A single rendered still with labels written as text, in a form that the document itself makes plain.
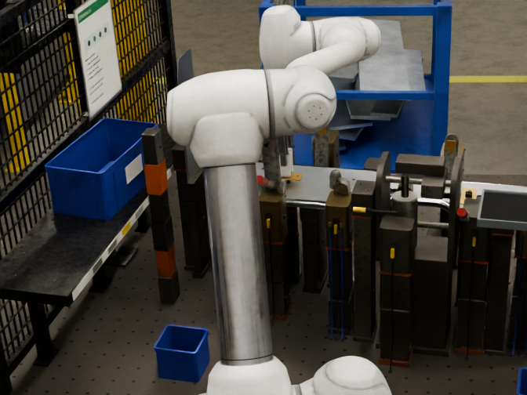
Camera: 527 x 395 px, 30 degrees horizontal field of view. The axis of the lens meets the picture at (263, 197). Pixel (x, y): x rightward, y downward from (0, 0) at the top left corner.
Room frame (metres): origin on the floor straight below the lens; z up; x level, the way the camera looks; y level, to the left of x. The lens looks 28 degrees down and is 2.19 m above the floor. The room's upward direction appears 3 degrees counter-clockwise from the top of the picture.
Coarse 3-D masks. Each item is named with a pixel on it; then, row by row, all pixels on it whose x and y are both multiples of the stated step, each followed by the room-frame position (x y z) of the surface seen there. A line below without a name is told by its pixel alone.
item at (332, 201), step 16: (336, 208) 2.03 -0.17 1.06; (336, 224) 2.03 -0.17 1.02; (352, 224) 2.06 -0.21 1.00; (336, 240) 2.03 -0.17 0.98; (352, 240) 2.07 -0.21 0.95; (336, 256) 2.03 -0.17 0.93; (336, 272) 2.03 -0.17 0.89; (336, 288) 2.03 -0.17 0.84; (352, 288) 2.09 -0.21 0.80; (336, 304) 2.03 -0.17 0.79; (352, 304) 2.07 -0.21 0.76; (336, 320) 2.03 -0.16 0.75; (352, 320) 2.06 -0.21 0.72; (336, 336) 2.01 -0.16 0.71
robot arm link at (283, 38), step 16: (272, 16) 2.27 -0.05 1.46; (288, 16) 2.27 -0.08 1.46; (272, 32) 2.26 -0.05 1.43; (288, 32) 2.25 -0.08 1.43; (304, 32) 2.27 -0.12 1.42; (272, 48) 2.25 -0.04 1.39; (288, 48) 2.25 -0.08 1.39; (304, 48) 2.25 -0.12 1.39; (272, 64) 2.26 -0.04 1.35; (288, 64) 2.26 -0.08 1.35
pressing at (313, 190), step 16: (304, 176) 2.33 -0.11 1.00; (320, 176) 2.33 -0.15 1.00; (352, 176) 2.31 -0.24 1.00; (368, 176) 2.31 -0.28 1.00; (288, 192) 2.25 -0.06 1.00; (304, 192) 2.24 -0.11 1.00; (320, 192) 2.24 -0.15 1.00; (416, 192) 2.21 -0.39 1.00; (448, 192) 2.20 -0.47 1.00; (480, 192) 2.18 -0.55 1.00; (320, 208) 2.17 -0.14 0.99; (448, 208) 2.11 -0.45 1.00
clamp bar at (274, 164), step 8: (264, 144) 2.12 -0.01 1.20; (272, 144) 2.13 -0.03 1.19; (264, 152) 2.14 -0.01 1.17; (272, 152) 2.14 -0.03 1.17; (264, 160) 2.15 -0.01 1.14; (272, 160) 2.14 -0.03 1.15; (264, 168) 2.15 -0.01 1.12; (272, 168) 2.15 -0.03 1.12; (272, 176) 2.15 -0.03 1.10; (280, 176) 2.16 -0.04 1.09
